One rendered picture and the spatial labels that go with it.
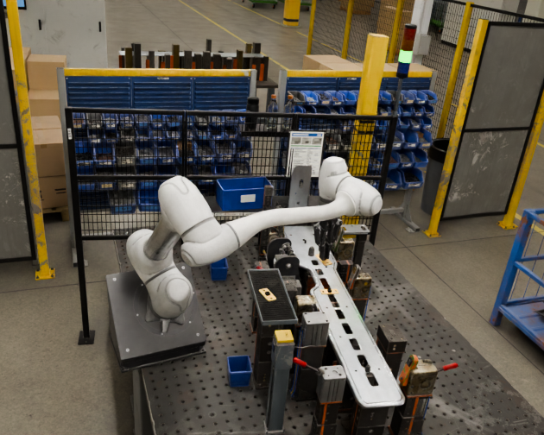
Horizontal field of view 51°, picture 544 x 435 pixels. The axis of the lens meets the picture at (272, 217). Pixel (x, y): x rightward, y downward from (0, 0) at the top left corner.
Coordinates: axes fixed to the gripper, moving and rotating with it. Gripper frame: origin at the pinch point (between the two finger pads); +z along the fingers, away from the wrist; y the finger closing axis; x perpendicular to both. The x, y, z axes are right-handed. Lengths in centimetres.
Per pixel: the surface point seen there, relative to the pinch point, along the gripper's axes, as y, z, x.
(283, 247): -3.2, 15.7, 30.0
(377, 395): -5, 29, -52
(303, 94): 112, 15, 229
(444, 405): 41, 63, -44
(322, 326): -9.9, 21.5, -19.6
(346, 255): 43, 40, 44
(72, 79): -62, -4, 256
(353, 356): -1.1, 30.5, -30.7
